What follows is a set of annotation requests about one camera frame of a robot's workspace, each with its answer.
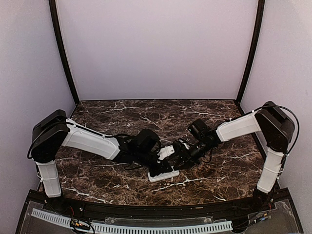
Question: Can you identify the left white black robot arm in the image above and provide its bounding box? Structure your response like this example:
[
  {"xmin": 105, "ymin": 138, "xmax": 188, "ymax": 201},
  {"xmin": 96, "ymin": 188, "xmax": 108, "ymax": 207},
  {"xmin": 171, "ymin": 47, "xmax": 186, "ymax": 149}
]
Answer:
[{"xmin": 27, "ymin": 109, "xmax": 179, "ymax": 213}]

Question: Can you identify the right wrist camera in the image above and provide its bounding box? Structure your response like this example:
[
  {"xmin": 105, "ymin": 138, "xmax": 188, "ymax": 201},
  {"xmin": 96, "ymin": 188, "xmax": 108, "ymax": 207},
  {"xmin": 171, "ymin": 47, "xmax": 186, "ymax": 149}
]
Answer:
[{"xmin": 173, "ymin": 138, "xmax": 191, "ymax": 152}]

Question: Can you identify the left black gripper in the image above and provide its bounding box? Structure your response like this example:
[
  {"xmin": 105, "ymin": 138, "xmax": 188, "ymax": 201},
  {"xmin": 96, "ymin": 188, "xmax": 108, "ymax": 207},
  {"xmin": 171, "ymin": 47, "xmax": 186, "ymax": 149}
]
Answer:
[{"xmin": 135, "ymin": 149, "xmax": 173, "ymax": 178}]

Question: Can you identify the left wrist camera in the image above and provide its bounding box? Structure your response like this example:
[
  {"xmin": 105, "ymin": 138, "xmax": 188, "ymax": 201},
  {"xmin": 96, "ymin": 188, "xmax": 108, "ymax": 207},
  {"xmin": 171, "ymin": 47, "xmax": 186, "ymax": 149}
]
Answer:
[{"xmin": 158, "ymin": 145, "xmax": 175, "ymax": 160}]

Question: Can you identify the black front rail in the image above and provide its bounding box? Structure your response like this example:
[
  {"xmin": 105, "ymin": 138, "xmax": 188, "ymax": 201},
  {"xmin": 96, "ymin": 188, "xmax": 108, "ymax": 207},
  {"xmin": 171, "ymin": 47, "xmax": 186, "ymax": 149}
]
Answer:
[{"xmin": 26, "ymin": 190, "xmax": 275, "ymax": 220}]

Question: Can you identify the white remote control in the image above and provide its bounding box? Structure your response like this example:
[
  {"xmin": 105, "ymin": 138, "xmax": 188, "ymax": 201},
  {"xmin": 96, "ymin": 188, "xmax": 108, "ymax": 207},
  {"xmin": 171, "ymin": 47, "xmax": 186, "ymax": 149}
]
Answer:
[{"xmin": 147, "ymin": 171, "xmax": 179, "ymax": 183}]

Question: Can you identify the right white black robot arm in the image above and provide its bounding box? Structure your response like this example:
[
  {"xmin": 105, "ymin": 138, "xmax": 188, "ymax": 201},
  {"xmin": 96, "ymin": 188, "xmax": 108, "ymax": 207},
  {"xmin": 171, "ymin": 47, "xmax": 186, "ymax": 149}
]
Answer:
[{"xmin": 174, "ymin": 101, "xmax": 300, "ymax": 212}]

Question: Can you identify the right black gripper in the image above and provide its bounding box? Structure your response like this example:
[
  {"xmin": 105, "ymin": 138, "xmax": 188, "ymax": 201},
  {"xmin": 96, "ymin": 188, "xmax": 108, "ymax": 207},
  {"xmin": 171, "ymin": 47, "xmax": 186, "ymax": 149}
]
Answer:
[{"xmin": 174, "ymin": 139, "xmax": 213, "ymax": 170}]

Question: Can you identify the white slotted cable duct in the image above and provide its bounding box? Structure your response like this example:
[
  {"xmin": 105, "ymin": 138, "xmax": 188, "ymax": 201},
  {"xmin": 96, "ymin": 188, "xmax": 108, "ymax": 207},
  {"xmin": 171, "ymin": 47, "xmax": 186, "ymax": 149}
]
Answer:
[{"xmin": 31, "ymin": 208, "xmax": 233, "ymax": 234}]

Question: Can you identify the right black frame post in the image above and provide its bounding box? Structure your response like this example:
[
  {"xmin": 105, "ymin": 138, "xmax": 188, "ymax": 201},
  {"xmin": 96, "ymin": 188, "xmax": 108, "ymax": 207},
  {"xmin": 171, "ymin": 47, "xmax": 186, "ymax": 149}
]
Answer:
[{"xmin": 236, "ymin": 0, "xmax": 265, "ymax": 104}]

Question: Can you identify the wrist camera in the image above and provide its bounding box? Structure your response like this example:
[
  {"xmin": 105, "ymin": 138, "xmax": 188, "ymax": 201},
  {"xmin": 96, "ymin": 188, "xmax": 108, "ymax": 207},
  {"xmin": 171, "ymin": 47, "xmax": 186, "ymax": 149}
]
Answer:
[
  {"xmin": 173, "ymin": 138, "xmax": 191, "ymax": 152},
  {"xmin": 158, "ymin": 145, "xmax": 175, "ymax": 160}
]

